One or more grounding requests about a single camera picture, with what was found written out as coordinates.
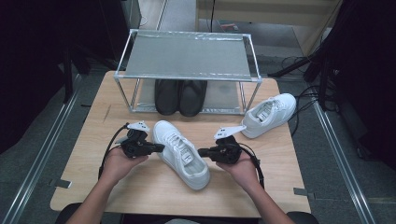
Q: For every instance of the white sneaker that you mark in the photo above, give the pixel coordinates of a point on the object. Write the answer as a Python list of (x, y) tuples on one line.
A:
[(190, 174), (274, 109)]

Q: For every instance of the black tripod stand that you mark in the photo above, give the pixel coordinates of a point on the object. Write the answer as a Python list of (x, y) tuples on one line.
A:
[(291, 66)]

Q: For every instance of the red flat thing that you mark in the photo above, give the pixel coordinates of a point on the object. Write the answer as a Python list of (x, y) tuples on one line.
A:
[(229, 27)]

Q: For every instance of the black upright stand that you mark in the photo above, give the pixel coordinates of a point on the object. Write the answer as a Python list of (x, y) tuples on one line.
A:
[(68, 87)]

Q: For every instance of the metal shoe rack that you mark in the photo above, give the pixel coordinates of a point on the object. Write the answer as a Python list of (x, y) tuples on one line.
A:
[(186, 56)]

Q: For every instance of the grey cabinet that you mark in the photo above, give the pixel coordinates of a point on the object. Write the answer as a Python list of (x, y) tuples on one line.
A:
[(132, 12)]

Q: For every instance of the person's left hand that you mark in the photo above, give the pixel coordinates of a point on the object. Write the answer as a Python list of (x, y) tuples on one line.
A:
[(118, 168)]

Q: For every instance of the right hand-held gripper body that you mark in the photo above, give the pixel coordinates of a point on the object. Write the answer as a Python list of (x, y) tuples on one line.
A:
[(229, 151)]

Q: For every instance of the grey table bracket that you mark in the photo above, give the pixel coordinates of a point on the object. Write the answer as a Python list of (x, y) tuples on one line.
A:
[(62, 183), (303, 192)]

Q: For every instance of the person's right hand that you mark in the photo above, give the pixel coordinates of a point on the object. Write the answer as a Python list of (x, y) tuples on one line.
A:
[(244, 171)]

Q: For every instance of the wooden cabinet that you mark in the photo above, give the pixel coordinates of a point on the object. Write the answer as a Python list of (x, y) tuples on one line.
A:
[(264, 12)]

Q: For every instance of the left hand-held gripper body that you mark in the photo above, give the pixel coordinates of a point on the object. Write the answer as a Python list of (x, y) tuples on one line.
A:
[(135, 146)]

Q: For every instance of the metal floor rail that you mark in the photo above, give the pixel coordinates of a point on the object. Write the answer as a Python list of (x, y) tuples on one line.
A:
[(347, 171), (29, 183)]

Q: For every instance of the black chair armrest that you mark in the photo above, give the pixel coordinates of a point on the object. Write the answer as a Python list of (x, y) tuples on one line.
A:
[(302, 217), (67, 214)]

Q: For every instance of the dark curtain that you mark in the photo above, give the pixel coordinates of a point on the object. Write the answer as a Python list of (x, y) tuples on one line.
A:
[(373, 62), (25, 62)]

